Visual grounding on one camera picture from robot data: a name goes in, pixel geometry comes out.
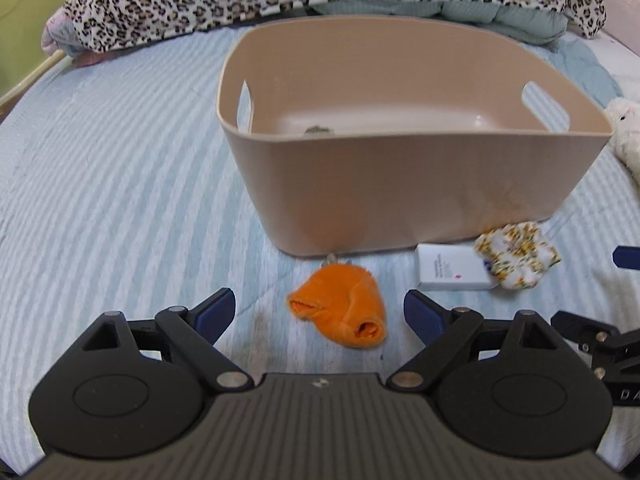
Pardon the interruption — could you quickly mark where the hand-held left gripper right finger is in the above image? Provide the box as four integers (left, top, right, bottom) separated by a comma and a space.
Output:
387, 288, 564, 392

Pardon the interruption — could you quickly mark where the beige plastic storage basket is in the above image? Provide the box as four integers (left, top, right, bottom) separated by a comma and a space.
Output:
216, 15, 615, 258

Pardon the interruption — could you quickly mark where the small white box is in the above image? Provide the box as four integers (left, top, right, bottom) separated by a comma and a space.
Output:
416, 243, 499, 291

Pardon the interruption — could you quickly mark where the yellow floral scrunchie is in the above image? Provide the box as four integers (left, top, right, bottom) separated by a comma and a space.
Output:
474, 223, 562, 291

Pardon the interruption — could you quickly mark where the orange plush cloth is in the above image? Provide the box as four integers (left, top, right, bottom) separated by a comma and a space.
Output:
286, 264, 388, 350

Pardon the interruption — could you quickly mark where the green bed headboard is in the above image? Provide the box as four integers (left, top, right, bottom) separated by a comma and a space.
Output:
0, 0, 86, 111

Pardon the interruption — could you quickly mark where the striped blue bed sheet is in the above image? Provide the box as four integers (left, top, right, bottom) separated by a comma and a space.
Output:
0, 25, 640, 473

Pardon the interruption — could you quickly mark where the teal quilted blanket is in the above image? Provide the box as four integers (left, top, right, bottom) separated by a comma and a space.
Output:
300, 0, 623, 108

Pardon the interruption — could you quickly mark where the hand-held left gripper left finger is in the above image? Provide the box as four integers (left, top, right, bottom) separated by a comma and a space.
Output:
80, 287, 254, 391

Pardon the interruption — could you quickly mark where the pink cloth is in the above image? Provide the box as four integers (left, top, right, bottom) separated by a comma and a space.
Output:
42, 10, 68, 57

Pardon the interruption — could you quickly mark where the white plush toy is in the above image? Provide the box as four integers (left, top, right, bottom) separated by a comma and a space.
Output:
603, 97, 640, 181

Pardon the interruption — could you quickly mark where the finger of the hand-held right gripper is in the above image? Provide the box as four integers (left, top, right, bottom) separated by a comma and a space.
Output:
612, 245, 640, 271
550, 310, 621, 357

